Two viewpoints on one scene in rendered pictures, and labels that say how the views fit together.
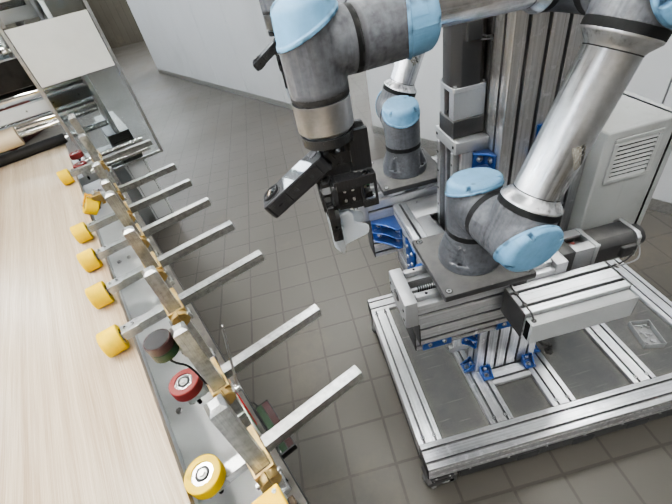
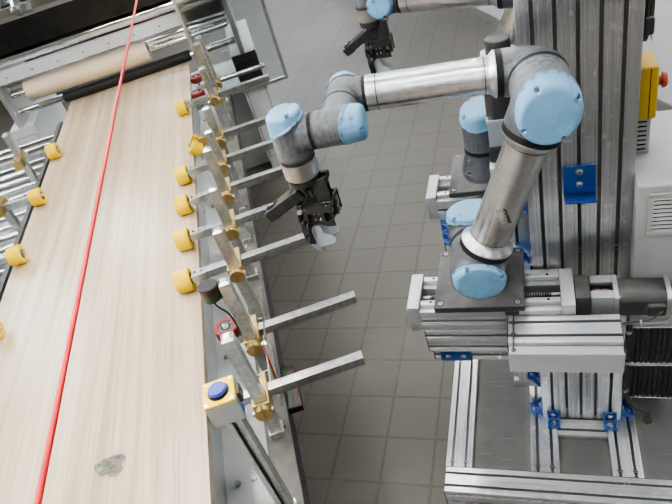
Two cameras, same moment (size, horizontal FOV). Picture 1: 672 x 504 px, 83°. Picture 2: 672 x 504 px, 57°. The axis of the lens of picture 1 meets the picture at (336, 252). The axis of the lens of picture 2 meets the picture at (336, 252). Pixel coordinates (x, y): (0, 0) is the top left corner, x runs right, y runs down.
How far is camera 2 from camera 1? 87 cm
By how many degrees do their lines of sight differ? 21
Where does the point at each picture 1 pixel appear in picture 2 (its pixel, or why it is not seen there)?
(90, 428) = (156, 342)
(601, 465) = not seen: outside the picture
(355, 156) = (319, 194)
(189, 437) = not seen: hidden behind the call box
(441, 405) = (489, 438)
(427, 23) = (351, 131)
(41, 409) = (127, 320)
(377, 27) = (320, 132)
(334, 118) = (298, 174)
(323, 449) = (363, 449)
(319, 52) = (286, 143)
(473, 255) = not seen: hidden behind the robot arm
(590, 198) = (635, 246)
